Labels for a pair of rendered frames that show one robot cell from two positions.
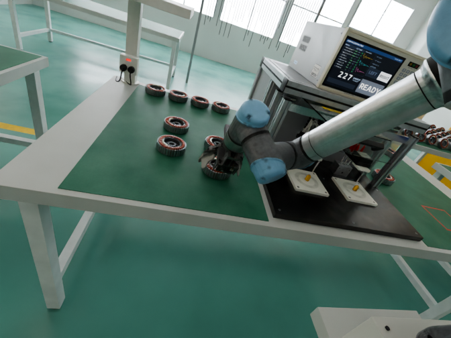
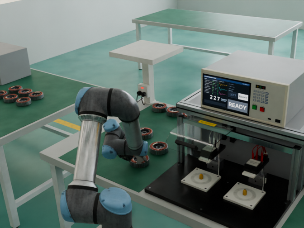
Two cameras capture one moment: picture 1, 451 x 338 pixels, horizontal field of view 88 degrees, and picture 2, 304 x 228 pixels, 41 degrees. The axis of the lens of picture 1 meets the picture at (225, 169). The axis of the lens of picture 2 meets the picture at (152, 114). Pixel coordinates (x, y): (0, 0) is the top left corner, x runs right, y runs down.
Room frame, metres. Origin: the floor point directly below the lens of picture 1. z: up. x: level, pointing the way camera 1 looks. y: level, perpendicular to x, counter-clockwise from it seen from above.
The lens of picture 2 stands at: (-0.37, -1.63, 1.98)
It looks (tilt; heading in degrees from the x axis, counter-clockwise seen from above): 25 degrees down; 54
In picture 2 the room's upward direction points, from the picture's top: 2 degrees counter-clockwise
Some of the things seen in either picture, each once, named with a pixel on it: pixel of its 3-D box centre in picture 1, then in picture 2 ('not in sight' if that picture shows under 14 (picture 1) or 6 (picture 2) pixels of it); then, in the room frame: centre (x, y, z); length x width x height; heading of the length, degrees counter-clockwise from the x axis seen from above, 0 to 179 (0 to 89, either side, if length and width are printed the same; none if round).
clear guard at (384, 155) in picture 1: (340, 125); (203, 134); (0.87, -0.34, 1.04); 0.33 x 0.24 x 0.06; 16
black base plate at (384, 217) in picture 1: (327, 186); (223, 188); (0.91, -0.45, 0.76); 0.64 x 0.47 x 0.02; 106
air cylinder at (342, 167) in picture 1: (340, 167); (257, 177); (1.06, -0.53, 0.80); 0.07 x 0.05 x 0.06; 106
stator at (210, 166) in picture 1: (217, 167); (139, 160); (0.73, 0.03, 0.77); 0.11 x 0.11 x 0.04
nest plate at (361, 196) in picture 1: (353, 190); (244, 195); (0.92, -0.57, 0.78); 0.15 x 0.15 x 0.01; 16
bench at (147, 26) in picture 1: (107, 39); (212, 47); (3.59, 2.33, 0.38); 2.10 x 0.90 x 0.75; 106
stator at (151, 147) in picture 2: (217, 145); (159, 148); (0.90, 0.07, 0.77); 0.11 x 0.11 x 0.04
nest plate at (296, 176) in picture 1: (305, 180); (201, 179); (0.86, -0.34, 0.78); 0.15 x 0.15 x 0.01; 16
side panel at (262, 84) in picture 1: (256, 104); not in sight; (1.19, -0.03, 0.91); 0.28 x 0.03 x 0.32; 16
